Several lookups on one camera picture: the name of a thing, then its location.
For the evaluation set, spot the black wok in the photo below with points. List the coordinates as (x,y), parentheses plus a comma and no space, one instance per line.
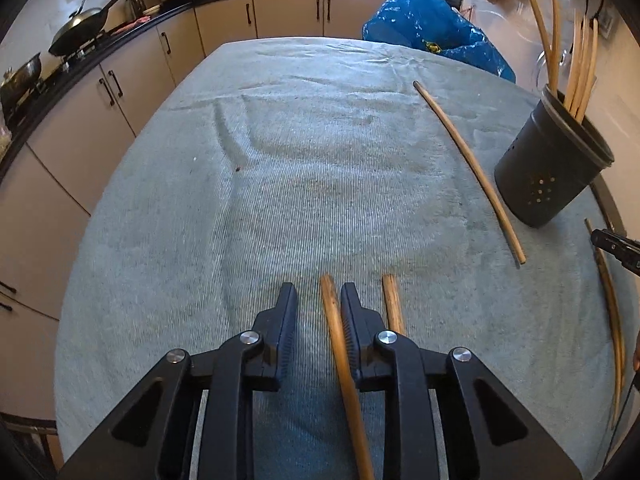
(80,25)

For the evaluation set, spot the steel cooking pot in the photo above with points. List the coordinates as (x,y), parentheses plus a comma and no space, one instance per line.
(22,77)

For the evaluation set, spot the steel kettle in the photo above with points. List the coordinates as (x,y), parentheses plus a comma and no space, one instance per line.
(136,6)

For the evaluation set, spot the clear glass jug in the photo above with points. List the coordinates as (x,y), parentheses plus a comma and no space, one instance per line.
(542,65)

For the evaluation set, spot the blue plastic bag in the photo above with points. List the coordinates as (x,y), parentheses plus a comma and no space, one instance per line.
(425,25)

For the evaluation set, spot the beige kitchen cabinets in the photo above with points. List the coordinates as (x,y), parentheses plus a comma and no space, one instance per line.
(70,130)

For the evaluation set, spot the gas stove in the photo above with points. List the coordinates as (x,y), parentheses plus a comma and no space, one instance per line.
(75,52)

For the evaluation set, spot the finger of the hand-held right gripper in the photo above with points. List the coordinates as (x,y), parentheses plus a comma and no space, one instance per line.
(617,250)

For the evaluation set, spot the grey ribbed table cloth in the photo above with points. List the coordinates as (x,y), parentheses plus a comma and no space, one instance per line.
(300,185)

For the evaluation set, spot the dark brown wooden chopstick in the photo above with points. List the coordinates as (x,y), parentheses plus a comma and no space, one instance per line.
(392,305)

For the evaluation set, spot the metal chair frame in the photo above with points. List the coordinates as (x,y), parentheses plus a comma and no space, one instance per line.
(30,427)

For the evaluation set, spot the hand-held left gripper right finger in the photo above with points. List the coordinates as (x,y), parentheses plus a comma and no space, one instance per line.
(350,330)

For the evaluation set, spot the black perforated utensil holder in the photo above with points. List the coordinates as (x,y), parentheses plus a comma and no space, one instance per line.
(540,175)

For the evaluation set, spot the light wooden chopstick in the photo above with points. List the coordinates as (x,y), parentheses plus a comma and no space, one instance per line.
(541,27)
(332,320)
(514,242)
(592,60)
(583,55)
(575,55)
(620,345)
(552,15)

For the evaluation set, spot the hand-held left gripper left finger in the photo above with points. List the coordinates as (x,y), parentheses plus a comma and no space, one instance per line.
(287,330)

